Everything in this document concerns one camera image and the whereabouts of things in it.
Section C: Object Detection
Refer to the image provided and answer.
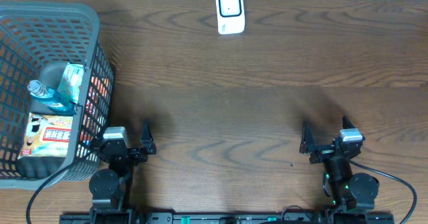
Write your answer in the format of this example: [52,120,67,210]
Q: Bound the yellow snack bag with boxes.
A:
[18,112,73,159]

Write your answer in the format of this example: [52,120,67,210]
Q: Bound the teal mouthwash bottle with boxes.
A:
[27,80,76,116]

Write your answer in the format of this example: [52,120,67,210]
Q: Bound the light green wipes packet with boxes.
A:
[57,63,84,104]

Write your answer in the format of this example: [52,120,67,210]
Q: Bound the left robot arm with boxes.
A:
[89,122,156,223]

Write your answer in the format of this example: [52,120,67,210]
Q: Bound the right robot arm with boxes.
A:
[299,116,379,223]

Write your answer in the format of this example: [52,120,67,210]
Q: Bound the white barcode scanner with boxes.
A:
[215,0,245,35]

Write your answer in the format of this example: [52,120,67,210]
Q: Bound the grey plastic mesh basket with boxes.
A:
[1,1,114,190]

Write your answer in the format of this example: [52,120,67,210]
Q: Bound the black right camera cable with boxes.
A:
[347,157,418,224]

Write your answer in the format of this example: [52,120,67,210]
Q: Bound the black camera cable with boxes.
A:
[25,148,98,224]
[347,157,418,224]

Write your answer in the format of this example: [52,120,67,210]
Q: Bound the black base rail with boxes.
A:
[59,212,395,224]

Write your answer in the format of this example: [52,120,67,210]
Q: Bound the black left camera cable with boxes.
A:
[25,148,98,224]

